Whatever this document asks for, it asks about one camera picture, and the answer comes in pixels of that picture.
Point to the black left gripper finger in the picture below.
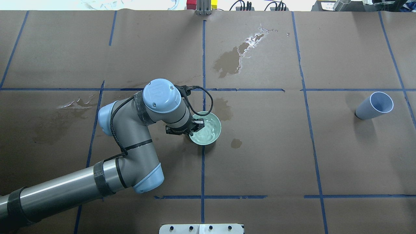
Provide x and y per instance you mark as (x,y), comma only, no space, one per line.
(197,124)

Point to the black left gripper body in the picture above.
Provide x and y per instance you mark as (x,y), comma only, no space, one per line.
(180,131)

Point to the mint green bowl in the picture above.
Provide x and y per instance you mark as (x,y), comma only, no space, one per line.
(210,132)

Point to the light blue plastic cup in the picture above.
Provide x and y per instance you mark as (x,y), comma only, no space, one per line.
(377,104)

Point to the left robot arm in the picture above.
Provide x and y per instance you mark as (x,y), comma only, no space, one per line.
(136,166)

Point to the black power strip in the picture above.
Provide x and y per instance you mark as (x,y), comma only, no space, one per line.
(257,5)

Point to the steel cylinder cup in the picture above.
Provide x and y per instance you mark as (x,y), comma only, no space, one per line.
(341,5)

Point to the white camera mast with base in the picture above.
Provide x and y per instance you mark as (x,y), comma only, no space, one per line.
(232,228)

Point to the aluminium frame post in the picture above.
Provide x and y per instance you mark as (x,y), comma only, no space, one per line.
(203,7)

